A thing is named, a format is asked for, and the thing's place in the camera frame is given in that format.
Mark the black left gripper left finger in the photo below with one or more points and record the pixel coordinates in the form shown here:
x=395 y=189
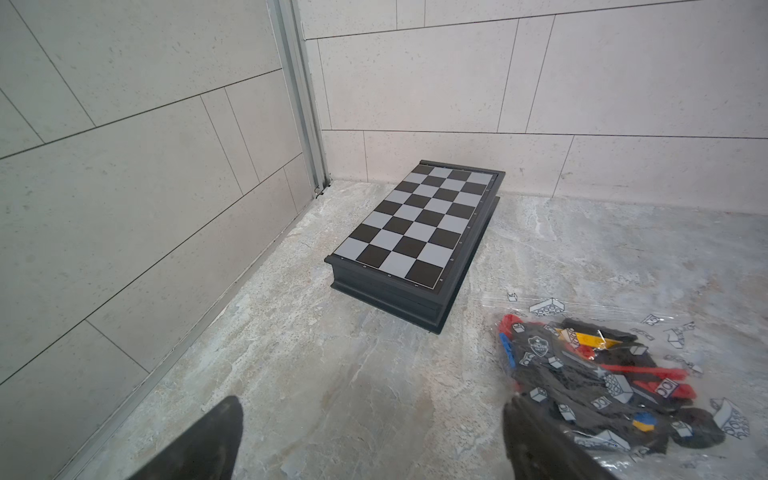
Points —
x=207 y=450

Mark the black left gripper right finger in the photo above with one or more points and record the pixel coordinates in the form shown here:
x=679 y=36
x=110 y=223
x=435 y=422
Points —
x=538 y=449

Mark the clear bag of toy bricks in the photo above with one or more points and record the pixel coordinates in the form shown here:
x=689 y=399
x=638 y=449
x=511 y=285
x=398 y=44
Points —
x=647 y=394

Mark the folded black white chessboard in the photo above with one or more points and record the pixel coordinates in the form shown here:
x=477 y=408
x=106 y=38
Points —
x=411 y=253

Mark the aluminium corner post left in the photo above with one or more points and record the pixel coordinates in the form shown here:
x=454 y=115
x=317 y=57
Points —
x=284 y=17

